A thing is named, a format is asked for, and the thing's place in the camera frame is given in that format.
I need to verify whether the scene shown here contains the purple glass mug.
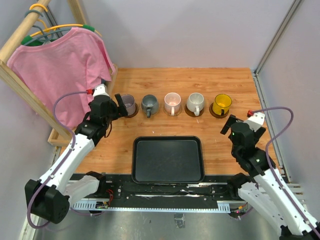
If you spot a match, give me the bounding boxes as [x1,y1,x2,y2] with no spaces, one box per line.
[121,94,136,115]

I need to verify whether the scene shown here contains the brown wooden coaster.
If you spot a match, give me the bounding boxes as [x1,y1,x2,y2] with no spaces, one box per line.
[209,103,229,119]
[124,103,139,118]
[184,105,205,118]

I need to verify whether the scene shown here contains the yellow glass mug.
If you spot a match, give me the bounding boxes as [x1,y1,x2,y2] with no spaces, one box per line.
[213,94,232,115]

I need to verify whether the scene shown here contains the grey ceramic mug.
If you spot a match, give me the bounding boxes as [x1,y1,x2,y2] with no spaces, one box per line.
[141,94,159,118]

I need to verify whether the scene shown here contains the cream ceramic mug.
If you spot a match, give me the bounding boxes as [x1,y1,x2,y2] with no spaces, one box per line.
[186,92,205,117]

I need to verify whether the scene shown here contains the woven rattan coaster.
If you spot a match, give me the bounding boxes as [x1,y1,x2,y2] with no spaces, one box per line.
[163,106,182,117]

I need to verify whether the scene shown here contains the pink ceramic mug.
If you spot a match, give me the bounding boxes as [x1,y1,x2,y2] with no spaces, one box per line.
[164,92,182,112]

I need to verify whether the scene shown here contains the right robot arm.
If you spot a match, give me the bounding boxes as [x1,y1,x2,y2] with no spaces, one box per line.
[221,112,320,240]

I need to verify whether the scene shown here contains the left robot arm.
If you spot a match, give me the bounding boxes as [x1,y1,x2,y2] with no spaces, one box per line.
[24,93,128,229]

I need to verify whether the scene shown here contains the pink t-shirt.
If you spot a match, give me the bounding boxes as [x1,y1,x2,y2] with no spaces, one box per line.
[7,27,115,129]

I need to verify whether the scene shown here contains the wooden clothes rack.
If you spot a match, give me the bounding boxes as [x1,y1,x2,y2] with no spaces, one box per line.
[0,0,119,148]

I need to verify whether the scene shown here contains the black plastic tray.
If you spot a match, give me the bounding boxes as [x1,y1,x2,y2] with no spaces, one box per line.
[131,136,205,184]

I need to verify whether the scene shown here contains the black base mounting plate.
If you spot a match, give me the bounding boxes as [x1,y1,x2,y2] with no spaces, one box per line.
[77,174,258,208]

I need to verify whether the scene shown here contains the grey-green clothes hanger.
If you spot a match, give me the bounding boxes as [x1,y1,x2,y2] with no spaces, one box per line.
[20,6,72,46]

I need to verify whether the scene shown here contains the yellow clothes hanger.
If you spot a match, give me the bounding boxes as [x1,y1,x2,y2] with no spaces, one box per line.
[31,0,102,37]

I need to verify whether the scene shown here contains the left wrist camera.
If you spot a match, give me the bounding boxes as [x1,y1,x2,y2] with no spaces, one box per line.
[86,84,110,97]

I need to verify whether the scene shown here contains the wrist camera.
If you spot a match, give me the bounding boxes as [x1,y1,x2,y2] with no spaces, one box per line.
[245,110,266,132]
[86,84,110,97]

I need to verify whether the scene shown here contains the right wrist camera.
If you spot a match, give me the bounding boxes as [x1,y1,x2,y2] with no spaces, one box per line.
[245,110,266,132]

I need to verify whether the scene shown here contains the aluminium frame rail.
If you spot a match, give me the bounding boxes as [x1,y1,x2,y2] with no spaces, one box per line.
[18,178,317,240]

